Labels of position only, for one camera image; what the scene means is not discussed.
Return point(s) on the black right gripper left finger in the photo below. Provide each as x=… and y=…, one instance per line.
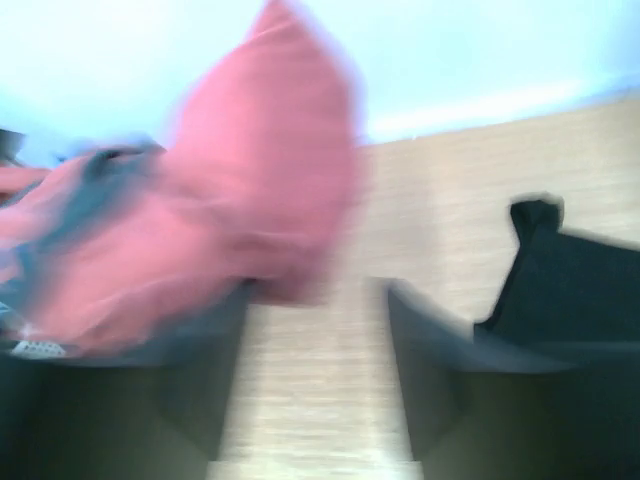
x=155, y=412

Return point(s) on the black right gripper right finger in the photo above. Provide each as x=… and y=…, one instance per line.
x=479, y=407

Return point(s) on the black tank top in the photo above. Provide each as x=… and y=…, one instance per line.
x=564, y=287

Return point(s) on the red tank top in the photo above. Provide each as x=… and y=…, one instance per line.
x=260, y=181

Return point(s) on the white plastic laundry basket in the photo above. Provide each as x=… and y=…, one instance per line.
x=37, y=350

